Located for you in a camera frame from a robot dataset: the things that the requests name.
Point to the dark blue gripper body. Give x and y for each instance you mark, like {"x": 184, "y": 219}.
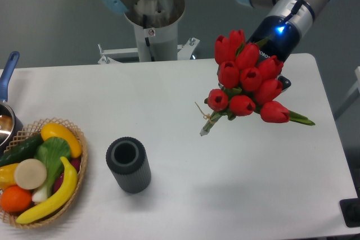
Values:
{"x": 275, "y": 38}

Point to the red tulip bouquet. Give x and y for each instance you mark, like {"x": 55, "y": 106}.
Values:
{"x": 246, "y": 84}

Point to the black device at table edge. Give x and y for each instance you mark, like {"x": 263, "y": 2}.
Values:
{"x": 350, "y": 212}

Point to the grey ribbed cylindrical vase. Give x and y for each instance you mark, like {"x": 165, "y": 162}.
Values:
{"x": 127, "y": 160}

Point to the purple red vegetable toy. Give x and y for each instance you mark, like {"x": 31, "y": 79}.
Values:
{"x": 76, "y": 164}

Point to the yellow plastic banana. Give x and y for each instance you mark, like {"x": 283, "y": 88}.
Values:
{"x": 57, "y": 200}

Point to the green bok choy toy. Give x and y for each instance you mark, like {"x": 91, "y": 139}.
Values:
{"x": 49, "y": 153}

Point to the woven wicker fruit basket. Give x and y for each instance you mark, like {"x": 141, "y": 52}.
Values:
{"x": 34, "y": 129}

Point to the green cucumber toy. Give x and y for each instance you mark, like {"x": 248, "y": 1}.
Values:
{"x": 22, "y": 151}

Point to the beige round radish slice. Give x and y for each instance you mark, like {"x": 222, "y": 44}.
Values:
{"x": 30, "y": 174}

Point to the yellow bell pepper toy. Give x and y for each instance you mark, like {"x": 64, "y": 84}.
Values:
{"x": 7, "y": 178}

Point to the orange plastic fruit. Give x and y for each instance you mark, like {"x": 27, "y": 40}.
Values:
{"x": 15, "y": 199}

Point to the white metal base bracket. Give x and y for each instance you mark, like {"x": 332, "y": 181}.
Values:
{"x": 111, "y": 56}

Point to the white furniture frame right edge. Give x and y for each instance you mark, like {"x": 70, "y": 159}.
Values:
{"x": 350, "y": 97}

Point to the robot base pedestal column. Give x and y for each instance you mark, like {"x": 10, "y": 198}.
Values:
{"x": 155, "y": 24}

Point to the blue handled saucepan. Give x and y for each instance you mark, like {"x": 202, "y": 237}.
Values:
{"x": 10, "y": 124}

